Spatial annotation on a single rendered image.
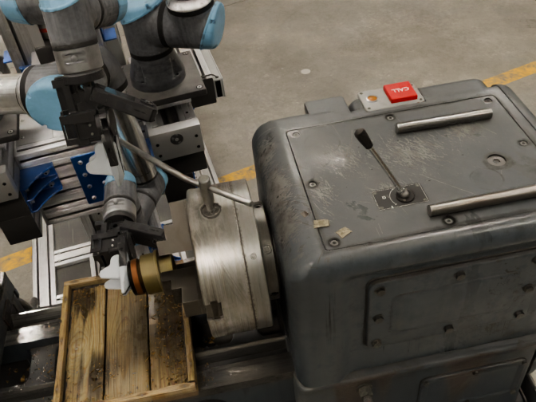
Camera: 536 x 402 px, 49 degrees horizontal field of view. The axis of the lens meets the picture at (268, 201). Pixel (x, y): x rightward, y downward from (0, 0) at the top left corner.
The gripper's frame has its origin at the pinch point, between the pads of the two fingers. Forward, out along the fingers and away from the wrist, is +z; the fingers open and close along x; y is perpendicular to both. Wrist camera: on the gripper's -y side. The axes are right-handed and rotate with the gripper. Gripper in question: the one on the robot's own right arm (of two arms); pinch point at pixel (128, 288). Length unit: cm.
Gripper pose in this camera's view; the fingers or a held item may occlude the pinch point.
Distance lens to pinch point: 125.9
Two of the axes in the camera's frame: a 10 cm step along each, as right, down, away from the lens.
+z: 1.6, 6.7, -7.2
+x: -0.9, -7.2, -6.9
